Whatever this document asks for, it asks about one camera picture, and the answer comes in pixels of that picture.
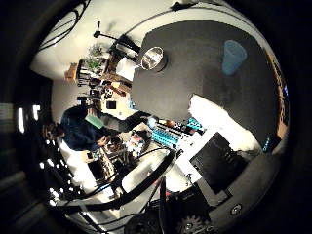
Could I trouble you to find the green potted plant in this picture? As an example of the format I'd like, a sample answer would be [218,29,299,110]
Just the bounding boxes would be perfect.
[85,43,105,73]

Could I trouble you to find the dark grey table mat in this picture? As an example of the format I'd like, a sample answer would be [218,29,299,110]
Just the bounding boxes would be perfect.
[130,19,288,145]

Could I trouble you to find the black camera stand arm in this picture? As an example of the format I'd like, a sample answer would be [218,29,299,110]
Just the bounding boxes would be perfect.
[93,20,142,54]

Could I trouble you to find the thick black cable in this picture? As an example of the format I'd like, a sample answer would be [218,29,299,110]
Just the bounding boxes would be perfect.
[57,149,177,215]

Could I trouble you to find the person in dark clothes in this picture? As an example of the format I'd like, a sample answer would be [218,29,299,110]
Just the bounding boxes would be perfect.
[42,104,154,153]

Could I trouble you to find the teal pipette tip box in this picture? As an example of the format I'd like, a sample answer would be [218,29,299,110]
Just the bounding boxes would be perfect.
[186,116,205,133]
[151,126,181,148]

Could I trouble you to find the black looped ceiling cables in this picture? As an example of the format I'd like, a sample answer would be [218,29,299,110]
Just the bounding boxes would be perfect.
[38,0,93,53]

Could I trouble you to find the brown wooden box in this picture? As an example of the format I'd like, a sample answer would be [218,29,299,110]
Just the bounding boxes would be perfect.
[63,61,80,82]

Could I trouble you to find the light blue plastic cup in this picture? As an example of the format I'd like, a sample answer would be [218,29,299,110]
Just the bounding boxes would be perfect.
[221,39,249,77]

